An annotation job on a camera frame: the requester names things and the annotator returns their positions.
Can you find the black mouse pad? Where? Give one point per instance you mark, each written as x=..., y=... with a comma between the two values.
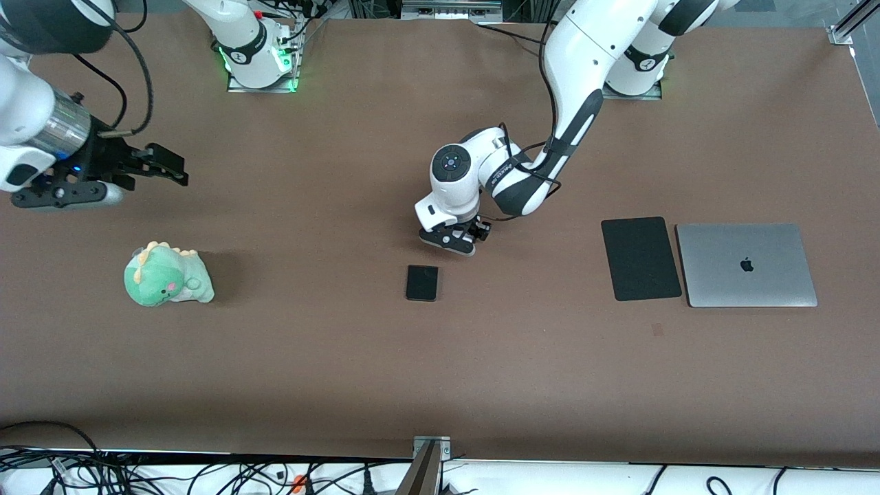
x=639, y=261

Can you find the aluminium frame profile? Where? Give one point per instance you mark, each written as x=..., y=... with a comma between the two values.
x=849, y=27

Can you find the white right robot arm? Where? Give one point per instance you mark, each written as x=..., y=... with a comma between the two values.
x=20, y=103

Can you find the metal bracket post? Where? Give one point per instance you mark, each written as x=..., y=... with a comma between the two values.
x=430, y=467

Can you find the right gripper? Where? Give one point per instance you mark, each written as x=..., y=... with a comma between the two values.
x=108, y=155

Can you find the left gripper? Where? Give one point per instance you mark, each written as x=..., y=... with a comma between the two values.
x=478, y=228

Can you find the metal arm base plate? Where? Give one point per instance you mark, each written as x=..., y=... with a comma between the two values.
x=237, y=87
x=636, y=97

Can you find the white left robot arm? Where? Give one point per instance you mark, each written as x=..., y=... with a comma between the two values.
x=591, y=41

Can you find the green dinosaur plush toy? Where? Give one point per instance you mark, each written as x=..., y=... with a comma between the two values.
x=161, y=282

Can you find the silver laptop with apple logo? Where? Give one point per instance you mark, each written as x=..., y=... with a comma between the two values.
x=729, y=275

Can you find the metal table edge bracket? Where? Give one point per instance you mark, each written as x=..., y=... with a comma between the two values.
x=450, y=10

